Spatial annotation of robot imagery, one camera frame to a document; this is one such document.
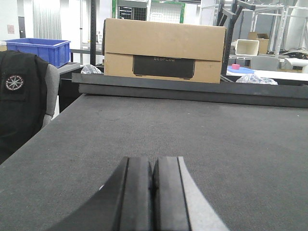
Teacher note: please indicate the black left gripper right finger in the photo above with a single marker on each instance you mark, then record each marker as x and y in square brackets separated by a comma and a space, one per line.
[179, 205]

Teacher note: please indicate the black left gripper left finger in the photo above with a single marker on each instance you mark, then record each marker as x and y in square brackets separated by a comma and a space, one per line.
[122, 204]

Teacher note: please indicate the brown cardboard box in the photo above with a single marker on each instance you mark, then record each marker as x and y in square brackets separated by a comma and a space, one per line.
[165, 51]

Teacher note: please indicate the small cardboard box background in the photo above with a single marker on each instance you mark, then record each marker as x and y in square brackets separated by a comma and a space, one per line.
[263, 39]

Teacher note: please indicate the clear plastic bag left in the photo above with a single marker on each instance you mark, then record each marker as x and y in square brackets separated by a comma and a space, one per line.
[90, 69]

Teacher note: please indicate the clear plastic bag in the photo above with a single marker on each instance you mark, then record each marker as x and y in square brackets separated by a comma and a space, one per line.
[255, 79]
[90, 69]

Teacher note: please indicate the clear plastic bag right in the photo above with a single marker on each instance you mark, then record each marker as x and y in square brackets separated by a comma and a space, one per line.
[255, 79]

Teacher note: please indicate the blue flat tray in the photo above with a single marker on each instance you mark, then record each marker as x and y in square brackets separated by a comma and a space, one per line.
[241, 70]

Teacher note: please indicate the pink tape roll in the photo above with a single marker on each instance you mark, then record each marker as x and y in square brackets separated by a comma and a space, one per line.
[235, 66]

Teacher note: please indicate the white table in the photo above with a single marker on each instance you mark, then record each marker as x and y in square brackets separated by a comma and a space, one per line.
[281, 75]

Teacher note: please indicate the black vest with patch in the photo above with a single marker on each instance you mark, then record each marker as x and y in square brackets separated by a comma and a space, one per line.
[23, 94]

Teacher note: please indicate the grey office chair background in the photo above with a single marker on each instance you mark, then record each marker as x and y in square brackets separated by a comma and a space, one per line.
[265, 63]

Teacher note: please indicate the blue plastic crate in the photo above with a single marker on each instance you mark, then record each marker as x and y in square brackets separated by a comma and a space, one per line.
[53, 51]

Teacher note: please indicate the white square bin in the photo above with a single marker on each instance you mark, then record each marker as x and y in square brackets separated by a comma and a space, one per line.
[246, 47]

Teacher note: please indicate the black conveyor side rail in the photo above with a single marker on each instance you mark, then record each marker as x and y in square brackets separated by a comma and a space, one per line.
[224, 92]

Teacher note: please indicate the black steel upright post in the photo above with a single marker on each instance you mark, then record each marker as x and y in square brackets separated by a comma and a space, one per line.
[93, 32]

